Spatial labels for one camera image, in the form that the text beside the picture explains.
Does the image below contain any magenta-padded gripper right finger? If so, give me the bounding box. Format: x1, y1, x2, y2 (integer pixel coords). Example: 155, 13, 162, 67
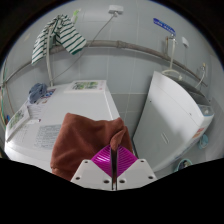
114, 145, 158, 191

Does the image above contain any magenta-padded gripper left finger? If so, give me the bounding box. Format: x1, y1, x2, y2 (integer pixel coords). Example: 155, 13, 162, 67
70, 143, 116, 192

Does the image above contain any brown towel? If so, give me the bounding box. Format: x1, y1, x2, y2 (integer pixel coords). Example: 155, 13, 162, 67
49, 112, 136, 183

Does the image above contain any teal floor basin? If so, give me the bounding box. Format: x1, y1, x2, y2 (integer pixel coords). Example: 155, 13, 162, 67
176, 158, 194, 173
198, 133, 210, 150

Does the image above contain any printed calendar sheet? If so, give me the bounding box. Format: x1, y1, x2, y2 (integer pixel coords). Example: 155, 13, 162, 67
32, 123, 63, 152

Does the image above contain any white washing machine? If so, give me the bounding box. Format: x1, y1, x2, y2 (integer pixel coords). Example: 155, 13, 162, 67
132, 70, 215, 173

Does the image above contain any paper sheet with colour picture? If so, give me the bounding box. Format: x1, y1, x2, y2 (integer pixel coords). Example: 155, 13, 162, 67
26, 88, 57, 120

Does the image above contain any small printed picture booklet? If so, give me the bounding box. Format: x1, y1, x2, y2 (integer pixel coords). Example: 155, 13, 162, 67
63, 79, 108, 94

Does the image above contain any blue crumpled cloth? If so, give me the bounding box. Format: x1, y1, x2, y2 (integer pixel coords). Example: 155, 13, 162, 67
28, 82, 49, 105

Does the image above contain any white vertical pipe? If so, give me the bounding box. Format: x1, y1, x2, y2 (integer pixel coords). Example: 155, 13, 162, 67
45, 26, 55, 87

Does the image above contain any green white striped shirt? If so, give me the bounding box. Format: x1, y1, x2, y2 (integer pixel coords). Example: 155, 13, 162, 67
31, 14, 88, 66

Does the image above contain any grey horizontal wall pipe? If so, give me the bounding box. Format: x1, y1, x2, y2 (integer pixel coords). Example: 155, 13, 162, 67
0, 39, 208, 88

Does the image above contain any white power cable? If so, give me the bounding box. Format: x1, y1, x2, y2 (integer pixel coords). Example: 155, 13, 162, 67
52, 13, 118, 83

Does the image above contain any small white wall socket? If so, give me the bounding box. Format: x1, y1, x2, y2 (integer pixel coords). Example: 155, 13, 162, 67
181, 36, 190, 48

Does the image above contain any blue wall sign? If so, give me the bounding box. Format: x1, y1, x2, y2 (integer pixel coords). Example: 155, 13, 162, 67
152, 17, 177, 37

